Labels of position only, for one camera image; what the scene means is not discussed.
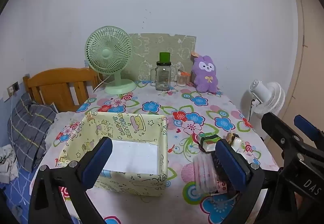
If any white floor fan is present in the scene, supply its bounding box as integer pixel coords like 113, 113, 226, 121
247, 79, 286, 121

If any gold candy wrapper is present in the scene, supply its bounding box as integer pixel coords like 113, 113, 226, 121
226, 132, 245, 154

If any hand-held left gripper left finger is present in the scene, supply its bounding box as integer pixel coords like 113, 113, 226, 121
28, 137, 113, 224

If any yellow cartoon fabric box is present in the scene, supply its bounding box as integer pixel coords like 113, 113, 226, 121
58, 111, 169, 196

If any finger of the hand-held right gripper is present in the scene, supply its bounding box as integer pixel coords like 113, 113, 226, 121
261, 112, 324, 165
294, 115, 324, 147

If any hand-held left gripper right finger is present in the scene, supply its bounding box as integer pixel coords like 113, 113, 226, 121
215, 139, 265, 224

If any crumpled white cloth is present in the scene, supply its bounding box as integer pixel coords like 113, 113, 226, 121
0, 144, 19, 184

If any floral tablecloth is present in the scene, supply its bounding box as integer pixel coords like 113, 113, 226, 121
29, 80, 279, 224

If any purple plush bunny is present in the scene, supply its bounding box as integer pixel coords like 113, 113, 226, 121
191, 52, 219, 93

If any wooden headboard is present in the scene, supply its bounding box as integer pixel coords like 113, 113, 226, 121
23, 67, 103, 113

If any beige door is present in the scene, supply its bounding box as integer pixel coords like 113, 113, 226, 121
263, 0, 324, 138

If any green patterned board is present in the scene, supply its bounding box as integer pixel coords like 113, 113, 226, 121
128, 33, 197, 83

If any white desk fan cable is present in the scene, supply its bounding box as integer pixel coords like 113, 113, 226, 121
92, 75, 107, 93

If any white bedding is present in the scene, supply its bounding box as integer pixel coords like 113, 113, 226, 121
46, 111, 84, 143

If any grey plaid pillow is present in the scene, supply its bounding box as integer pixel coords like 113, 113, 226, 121
7, 92, 57, 172

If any pink printed packet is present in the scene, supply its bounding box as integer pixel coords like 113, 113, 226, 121
216, 180, 230, 193

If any blue bed sheet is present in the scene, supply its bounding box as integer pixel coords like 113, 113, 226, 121
0, 163, 38, 224

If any green desk fan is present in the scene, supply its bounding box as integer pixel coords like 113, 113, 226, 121
85, 26, 137, 95

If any green tissue packet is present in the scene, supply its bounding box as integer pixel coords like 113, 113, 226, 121
197, 131, 222, 152

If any black floor fan cable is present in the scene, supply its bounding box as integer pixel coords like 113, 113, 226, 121
249, 99, 256, 123

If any clear plastic packet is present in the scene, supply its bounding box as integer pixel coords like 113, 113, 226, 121
193, 153, 218, 193

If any glass jar mug green lid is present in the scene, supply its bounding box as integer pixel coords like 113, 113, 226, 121
150, 52, 177, 91

